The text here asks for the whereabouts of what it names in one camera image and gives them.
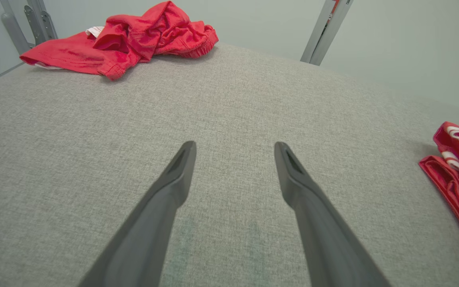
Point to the grey bracketed frame post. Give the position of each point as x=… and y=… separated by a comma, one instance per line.
x=14, y=32

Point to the crumpled red shirt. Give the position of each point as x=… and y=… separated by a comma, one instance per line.
x=134, y=36

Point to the grey partition post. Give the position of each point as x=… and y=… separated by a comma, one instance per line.
x=325, y=32

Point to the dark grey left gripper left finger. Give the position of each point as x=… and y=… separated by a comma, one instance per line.
x=142, y=247

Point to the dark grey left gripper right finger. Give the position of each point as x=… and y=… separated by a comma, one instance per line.
x=329, y=247

